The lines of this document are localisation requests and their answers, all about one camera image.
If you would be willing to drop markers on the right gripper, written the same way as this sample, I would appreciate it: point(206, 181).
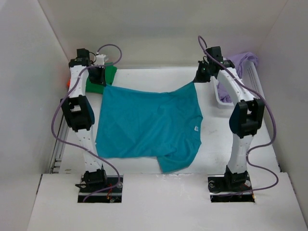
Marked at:
point(200, 77)

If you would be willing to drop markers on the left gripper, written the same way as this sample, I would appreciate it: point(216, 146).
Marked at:
point(97, 78)

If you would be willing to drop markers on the green t shirt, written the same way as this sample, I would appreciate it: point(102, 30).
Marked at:
point(110, 72)

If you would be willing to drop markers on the teal t shirt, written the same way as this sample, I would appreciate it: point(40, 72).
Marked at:
point(135, 124)

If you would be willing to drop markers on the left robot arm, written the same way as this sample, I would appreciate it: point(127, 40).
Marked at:
point(80, 118)

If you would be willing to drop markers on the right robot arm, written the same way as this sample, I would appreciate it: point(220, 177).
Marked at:
point(244, 122)

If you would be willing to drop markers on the lilac t shirt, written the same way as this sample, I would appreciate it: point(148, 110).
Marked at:
point(238, 60)

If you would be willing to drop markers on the white laundry basket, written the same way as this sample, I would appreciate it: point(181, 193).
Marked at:
point(249, 78)

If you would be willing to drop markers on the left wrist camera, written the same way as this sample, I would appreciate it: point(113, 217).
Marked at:
point(101, 59)

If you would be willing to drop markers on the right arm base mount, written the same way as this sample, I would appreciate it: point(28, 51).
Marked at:
point(220, 192)

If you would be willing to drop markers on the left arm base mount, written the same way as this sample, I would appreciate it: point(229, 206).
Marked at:
point(109, 193)

